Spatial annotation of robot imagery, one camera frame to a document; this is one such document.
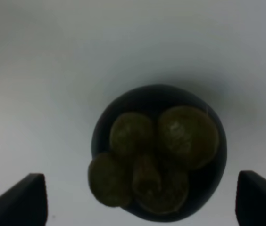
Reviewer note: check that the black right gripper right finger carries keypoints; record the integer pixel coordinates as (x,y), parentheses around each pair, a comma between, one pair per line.
(250,205)

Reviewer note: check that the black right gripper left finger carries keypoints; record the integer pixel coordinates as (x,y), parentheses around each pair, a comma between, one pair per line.
(25,204)

